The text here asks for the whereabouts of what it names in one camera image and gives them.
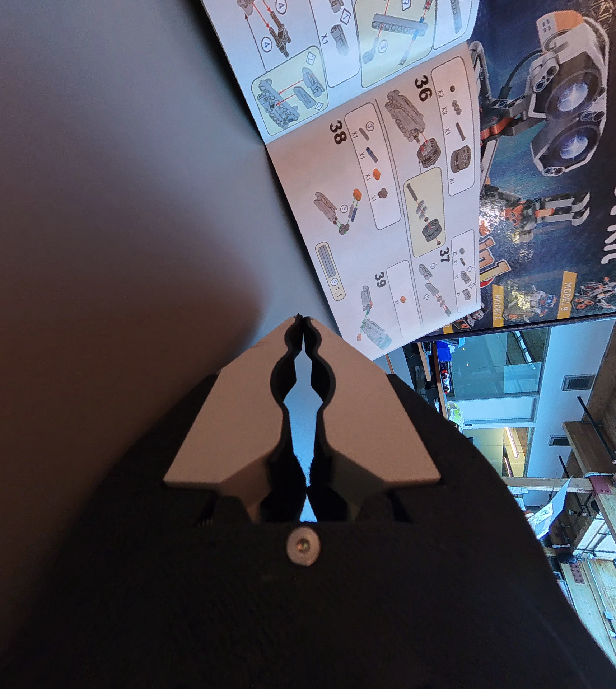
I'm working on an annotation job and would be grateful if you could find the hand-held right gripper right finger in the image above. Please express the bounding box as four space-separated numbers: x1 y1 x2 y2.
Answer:
304 317 442 520

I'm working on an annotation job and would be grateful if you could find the distant cluttered workbench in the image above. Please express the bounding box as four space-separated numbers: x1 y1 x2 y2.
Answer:
402 340 459 428

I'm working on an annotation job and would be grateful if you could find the white paper sheet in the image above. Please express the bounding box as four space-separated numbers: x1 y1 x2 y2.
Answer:
526 476 573 539

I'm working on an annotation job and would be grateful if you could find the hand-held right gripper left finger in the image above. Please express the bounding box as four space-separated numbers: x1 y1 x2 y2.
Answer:
164 315 307 520

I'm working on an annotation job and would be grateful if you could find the robot kit box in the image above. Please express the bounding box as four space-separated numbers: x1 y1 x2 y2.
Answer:
440 0 616 333

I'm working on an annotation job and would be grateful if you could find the glass partition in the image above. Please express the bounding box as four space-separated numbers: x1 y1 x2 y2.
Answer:
448 331 546 399

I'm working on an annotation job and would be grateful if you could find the open instruction booklet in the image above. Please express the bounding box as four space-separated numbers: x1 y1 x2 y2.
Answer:
199 0 482 361

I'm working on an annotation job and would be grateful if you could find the wooden roof beam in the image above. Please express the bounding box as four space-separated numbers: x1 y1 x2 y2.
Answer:
562 420 616 593

